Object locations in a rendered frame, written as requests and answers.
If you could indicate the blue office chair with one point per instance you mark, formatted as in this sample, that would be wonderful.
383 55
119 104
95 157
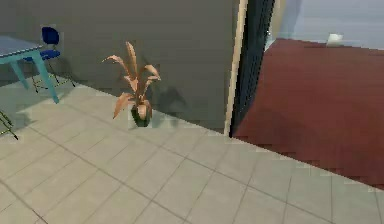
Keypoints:
50 36

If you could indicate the black metal chair legs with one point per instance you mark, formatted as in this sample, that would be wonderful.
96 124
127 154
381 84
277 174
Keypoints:
6 123

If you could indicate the orange leafed house plant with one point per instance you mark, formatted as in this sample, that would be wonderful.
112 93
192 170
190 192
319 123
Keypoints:
137 87

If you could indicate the dark room door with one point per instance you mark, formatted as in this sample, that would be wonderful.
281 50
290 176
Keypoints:
252 63

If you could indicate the small white box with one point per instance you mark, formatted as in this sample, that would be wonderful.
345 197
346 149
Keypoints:
334 39

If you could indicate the light blue table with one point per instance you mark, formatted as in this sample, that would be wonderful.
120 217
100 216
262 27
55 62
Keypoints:
20 50

